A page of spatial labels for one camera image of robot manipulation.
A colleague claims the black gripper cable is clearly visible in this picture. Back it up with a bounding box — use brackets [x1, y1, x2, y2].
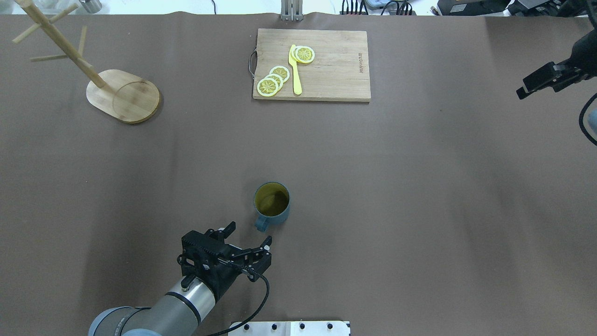
[205, 261, 270, 336]

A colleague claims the aluminium frame post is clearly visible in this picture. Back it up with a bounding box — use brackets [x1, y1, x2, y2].
[281, 0, 304, 22]

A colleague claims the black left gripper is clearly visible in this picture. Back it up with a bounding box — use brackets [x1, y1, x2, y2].
[177, 221, 272, 301]

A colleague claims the blue cup yellow inside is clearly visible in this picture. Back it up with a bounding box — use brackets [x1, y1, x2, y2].
[253, 182, 291, 232]

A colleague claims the wooden cup storage rack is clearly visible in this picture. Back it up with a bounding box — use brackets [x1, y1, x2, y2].
[12, 0, 161, 124]

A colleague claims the wooden cutting board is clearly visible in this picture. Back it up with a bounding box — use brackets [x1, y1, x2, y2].
[252, 28, 371, 103]

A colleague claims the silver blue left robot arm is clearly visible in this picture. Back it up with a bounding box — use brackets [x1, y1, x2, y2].
[88, 222, 272, 336]

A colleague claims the yellow plastic knife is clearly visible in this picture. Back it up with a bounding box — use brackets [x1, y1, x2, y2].
[288, 44, 303, 96]

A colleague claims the lemon slice far end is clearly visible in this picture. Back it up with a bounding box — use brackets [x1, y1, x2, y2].
[293, 45, 315, 64]

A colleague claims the lemon slice near handle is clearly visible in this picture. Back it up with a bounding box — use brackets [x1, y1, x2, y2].
[257, 78, 280, 97]

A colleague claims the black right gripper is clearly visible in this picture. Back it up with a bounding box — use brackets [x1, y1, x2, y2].
[516, 29, 597, 100]

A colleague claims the small metal cup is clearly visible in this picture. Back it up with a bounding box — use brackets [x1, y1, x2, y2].
[79, 0, 103, 14]

